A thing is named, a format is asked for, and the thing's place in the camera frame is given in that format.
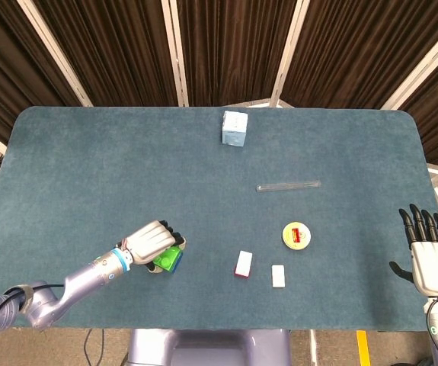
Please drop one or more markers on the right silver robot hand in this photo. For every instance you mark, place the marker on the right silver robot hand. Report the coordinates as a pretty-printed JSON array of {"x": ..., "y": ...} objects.
[{"x": 430, "y": 259}]

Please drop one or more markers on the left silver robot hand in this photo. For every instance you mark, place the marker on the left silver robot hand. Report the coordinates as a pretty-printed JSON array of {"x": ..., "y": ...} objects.
[{"x": 150, "y": 240}]

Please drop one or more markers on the green toy block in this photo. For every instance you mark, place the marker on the green toy block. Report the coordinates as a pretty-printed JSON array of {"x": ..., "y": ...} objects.
[{"x": 167, "y": 259}]

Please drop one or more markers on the left lavender robot arm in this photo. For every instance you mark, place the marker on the left lavender robot arm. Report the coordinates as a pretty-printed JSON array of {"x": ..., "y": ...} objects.
[{"x": 70, "y": 284}]

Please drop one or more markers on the blue toy brick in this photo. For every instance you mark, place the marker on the blue toy brick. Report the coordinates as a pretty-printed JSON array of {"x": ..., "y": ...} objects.
[{"x": 178, "y": 264}]

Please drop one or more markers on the blue table mat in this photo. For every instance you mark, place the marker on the blue table mat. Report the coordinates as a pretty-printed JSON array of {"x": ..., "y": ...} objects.
[{"x": 211, "y": 183}]

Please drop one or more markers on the red and white box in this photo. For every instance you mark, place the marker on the red and white box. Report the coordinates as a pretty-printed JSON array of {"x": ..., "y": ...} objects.
[{"x": 243, "y": 264}]

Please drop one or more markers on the lavender robot torso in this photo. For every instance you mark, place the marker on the lavender robot torso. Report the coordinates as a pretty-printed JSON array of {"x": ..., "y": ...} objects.
[{"x": 207, "y": 347}]

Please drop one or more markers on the white rectangular eraser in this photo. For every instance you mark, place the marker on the white rectangular eraser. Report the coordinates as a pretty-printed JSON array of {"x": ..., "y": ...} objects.
[{"x": 278, "y": 275}]

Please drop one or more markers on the round yellow tin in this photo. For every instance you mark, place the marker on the round yellow tin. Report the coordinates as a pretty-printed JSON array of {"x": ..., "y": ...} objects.
[{"x": 296, "y": 236}]

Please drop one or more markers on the light blue cardboard box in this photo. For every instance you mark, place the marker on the light blue cardboard box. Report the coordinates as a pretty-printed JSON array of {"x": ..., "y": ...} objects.
[{"x": 234, "y": 128}]

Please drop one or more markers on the clear glass test tube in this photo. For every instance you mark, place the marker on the clear glass test tube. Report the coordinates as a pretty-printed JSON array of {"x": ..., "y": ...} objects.
[{"x": 288, "y": 186}]

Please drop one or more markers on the brown curtain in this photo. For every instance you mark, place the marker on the brown curtain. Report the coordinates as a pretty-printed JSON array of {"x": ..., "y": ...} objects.
[{"x": 234, "y": 45}]

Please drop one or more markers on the white partition frame post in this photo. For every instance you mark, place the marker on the white partition frame post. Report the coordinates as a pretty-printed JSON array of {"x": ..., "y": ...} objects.
[
  {"x": 289, "y": 51},
  {"x": 55, "y": 49},
  {"x": 176, "y": 51},
  {"x": 420, "y": 65}
]

